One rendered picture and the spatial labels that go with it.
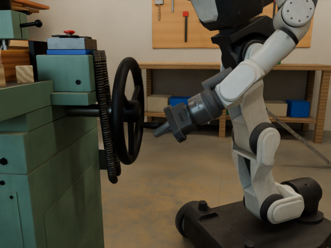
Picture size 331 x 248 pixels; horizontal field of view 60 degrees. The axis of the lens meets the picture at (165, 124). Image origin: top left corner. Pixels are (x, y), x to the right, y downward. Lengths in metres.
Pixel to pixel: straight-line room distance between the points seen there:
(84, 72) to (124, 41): 3.47
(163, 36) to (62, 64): 3.32
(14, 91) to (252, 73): 0.56
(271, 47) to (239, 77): 0.12
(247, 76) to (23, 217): 0.64
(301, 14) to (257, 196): 0.79
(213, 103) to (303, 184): 0.87
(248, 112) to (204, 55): 2.83
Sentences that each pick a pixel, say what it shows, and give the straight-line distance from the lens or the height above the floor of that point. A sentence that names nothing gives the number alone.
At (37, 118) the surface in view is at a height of 0.82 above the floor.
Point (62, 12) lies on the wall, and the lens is 4.60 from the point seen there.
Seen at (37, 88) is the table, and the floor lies 0.89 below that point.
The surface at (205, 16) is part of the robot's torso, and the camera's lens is 1.10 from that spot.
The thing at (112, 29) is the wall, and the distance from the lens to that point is 4.26.
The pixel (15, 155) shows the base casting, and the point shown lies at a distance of 0.68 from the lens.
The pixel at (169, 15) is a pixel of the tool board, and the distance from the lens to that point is 4.03.
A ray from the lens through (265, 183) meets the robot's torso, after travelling 1.35.
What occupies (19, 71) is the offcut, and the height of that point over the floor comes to 0.93.
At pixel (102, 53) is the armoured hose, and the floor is 0.96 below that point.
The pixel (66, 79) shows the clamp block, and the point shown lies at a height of 0.90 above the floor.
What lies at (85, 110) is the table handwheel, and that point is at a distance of 0.81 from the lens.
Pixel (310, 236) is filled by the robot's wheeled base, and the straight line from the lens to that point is 1.52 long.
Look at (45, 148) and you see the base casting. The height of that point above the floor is 0.74.
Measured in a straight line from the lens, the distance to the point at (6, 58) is 0.74.
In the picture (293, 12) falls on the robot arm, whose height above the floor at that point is 1.06.
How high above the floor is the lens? 0.96
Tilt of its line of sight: 14 degrees down
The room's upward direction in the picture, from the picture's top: straight up
